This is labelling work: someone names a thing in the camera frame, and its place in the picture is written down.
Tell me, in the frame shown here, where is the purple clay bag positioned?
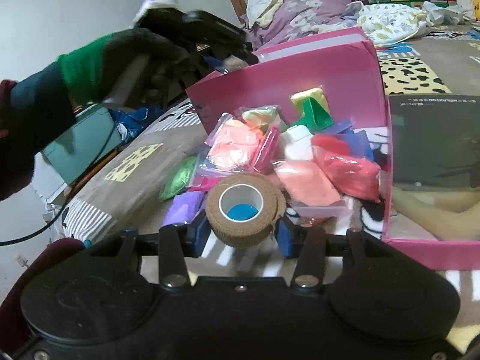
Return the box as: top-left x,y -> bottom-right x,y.
162,191 -> 204,227

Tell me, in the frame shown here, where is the tan bandage tape roll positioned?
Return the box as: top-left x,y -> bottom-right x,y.
206,172 -> 287,248

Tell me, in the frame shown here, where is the pink box lid with photo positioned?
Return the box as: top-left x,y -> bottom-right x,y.
383,94 -> 479,270

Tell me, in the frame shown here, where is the green black gloved left hand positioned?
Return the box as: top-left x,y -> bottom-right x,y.
57,28 -> 186,105

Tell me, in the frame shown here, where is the salmon pink clay bag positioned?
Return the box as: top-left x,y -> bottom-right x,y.
272,160 -> 342,206

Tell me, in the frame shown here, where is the green clay bag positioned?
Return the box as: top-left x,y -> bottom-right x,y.
159,155 -> 198,202

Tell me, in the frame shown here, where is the magenta clay bag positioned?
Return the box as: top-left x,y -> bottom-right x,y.
250,125 -> 281,174

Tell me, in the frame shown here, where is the red clay bag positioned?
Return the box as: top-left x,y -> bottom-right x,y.
312,134 -> 381,202

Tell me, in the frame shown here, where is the white clay bag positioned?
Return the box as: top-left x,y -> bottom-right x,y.
280,125 -> 313,161

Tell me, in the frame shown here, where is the light pink clay bag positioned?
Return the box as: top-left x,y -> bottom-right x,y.
205,113 -> 264,173

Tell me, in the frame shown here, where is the purple floral duvet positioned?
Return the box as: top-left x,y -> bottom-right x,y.
248,0 -> 363,50

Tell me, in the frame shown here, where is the yellow clay bag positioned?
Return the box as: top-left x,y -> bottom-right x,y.
289,87 -> 329,117

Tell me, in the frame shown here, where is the blue clay bag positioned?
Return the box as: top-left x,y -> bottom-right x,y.
337,130 -> 374,161

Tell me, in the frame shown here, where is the pink cardboard box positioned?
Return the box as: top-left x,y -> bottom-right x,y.
185,26 -> 389,147

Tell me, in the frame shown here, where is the teal storage box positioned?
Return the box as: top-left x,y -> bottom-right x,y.
42,105 -> 121,185

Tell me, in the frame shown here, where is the white leaf-print blanket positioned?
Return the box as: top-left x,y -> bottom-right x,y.
357,3 -> 428,47

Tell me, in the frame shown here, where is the black cable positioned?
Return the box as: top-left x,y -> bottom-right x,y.
0,123 -> 122,247

